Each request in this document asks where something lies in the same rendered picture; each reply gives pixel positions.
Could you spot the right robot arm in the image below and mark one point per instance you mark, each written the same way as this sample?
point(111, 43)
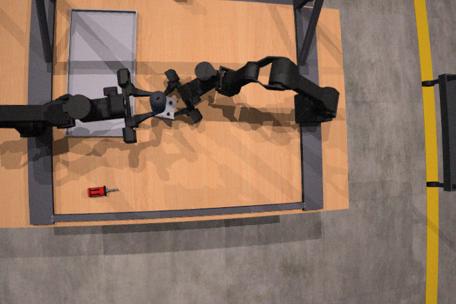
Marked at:
point(31, 120)

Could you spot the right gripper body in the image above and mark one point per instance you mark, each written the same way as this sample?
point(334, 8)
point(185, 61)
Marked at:
point(123, 76)

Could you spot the grey metal bracket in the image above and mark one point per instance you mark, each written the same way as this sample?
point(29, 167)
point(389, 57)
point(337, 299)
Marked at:
point(169, 108)

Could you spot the red screwdriver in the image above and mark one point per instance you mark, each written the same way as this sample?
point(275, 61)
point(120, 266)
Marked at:
point(98, 191)

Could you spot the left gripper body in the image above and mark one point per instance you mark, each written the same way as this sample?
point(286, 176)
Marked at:
point(174, 82)

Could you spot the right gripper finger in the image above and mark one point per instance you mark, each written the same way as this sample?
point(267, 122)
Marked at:
point(139, 93)
point(142, 117)

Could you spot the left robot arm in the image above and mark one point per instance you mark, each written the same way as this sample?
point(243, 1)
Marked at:
point(284, 75)

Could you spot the blue electric screwdriver barrel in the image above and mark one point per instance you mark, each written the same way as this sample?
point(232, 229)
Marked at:
point(158, 101)

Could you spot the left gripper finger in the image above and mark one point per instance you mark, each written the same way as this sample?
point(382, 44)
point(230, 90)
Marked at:
point(169, 89)
point(181, 112)

